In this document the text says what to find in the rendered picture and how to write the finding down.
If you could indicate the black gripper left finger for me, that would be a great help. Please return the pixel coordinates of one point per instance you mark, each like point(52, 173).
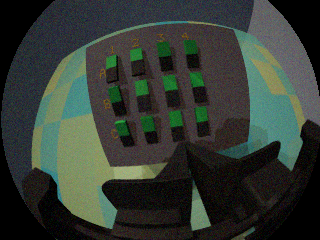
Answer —
point(171, 188)

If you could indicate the grey switch panel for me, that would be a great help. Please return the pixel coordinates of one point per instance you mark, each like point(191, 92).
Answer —
point(155, 87)

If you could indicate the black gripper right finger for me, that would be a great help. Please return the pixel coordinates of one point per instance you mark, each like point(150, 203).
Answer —
point(217, 177)

